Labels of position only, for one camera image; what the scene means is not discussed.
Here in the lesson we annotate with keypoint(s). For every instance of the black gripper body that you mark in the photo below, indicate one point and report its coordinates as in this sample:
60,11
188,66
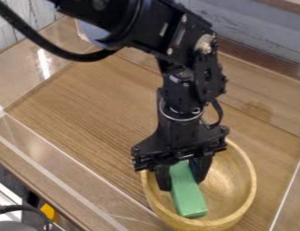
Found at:
182,138

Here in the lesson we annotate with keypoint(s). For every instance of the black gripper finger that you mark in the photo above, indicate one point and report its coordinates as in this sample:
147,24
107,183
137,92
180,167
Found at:
200,166
164,179

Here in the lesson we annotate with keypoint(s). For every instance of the brown wooden bowl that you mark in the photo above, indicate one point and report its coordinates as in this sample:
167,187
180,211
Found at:
230,192

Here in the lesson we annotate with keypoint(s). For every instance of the green rectangular block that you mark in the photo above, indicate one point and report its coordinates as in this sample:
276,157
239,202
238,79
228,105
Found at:
187,194

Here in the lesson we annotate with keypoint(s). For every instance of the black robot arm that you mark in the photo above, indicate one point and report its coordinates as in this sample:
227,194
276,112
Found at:
162,27

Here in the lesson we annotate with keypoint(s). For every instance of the yellow label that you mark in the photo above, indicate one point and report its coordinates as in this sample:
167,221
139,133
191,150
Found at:
49,212

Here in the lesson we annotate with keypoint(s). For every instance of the clear acrylic front wall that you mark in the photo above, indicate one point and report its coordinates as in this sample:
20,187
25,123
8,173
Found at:
80,194

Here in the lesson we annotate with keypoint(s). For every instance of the clear acrylic corner bracket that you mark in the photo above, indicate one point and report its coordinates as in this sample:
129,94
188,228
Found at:
83,31

